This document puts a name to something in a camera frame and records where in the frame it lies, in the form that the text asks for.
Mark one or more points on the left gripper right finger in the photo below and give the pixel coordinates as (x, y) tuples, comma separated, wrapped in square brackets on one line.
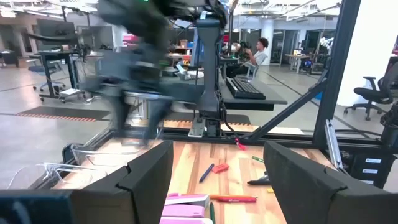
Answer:
[(304, 199)]

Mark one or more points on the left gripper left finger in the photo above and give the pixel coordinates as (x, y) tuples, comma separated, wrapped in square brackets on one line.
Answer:
[(140, 193)]

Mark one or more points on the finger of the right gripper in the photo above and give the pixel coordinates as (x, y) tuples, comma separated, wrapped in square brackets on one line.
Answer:
[(155, 121), (118, 118)]

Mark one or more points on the black pen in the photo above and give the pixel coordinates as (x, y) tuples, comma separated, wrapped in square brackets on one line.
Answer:
[(258, 182)]

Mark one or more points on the green pencil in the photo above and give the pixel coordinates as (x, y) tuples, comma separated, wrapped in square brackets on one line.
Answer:
[(257, 159)]

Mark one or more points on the red crayon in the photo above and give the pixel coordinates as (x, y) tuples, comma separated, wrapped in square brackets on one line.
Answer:
[(236, 199)]

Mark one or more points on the blue marker pen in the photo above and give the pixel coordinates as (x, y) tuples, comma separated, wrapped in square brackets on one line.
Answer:
[(206, 173)]

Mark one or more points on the green crayon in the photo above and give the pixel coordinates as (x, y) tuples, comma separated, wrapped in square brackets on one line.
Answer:
[(212, 214)]

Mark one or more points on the red eraser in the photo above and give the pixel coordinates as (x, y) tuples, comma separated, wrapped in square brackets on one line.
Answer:
[(220, 168)]

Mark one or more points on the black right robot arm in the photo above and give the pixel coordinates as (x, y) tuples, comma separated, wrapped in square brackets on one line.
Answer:
[(208, 62)]

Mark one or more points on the clear plastic bin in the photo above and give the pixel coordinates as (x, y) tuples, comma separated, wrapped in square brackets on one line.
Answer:
[(53, 174), (93, 154)]

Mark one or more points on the black mat orange stripe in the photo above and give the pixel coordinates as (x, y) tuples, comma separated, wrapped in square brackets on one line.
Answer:
[(62, 112), (239, 119)]

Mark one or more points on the black box white labels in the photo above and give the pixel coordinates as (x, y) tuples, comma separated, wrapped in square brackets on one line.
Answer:
[(354, 168)]

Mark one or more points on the silver aluminium bar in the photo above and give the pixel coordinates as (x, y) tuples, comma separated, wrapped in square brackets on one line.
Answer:
[(332, 146)]

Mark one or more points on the black standing desk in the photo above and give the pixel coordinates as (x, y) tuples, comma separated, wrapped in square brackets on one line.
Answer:
[(46, 71)]

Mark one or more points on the blue office chair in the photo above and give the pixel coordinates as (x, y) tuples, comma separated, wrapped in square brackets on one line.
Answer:
[(38, 69)]

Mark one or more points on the black keyboard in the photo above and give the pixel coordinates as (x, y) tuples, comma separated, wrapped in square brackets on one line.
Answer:
[(245, 88)]

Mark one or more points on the grey side desk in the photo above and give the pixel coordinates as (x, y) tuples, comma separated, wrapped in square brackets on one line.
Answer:
[(270, 101)]

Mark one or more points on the person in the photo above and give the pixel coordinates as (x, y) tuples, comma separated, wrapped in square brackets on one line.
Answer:
[(258, 57)]

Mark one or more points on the black office chair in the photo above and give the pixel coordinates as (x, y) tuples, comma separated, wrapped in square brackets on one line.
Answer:
[(371, 95)]

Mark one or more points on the pink marker near frame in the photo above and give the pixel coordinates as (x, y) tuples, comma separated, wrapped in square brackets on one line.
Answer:
[(240, 145)]

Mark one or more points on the black aluminium frame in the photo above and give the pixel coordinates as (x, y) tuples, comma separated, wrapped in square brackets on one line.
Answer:
[(335, 77)]

